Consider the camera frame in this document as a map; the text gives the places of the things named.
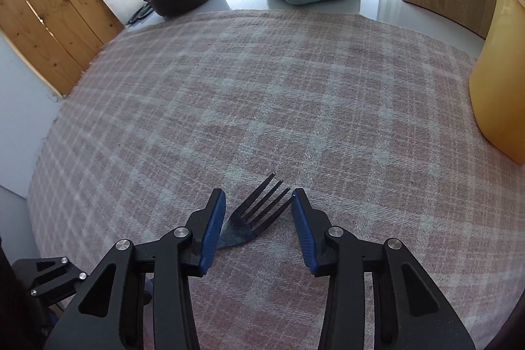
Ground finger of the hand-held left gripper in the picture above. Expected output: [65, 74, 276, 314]
[12, 256, 89, 307]
[43, 188, 227, 350]
[290, 188, 476, 350]

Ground dark metal fork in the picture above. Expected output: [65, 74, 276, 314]
[217, 172, 294, 250]

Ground pink plaid cloth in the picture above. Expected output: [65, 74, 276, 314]
[27, 9, 525, 350]

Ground black scissors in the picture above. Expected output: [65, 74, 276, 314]
[127, 3, 153, 25]

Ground yellow plastic container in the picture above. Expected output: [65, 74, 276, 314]
[469, 0, 525, 164]

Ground pine plank panel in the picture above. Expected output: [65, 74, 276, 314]
[0, 0, 126, 96]

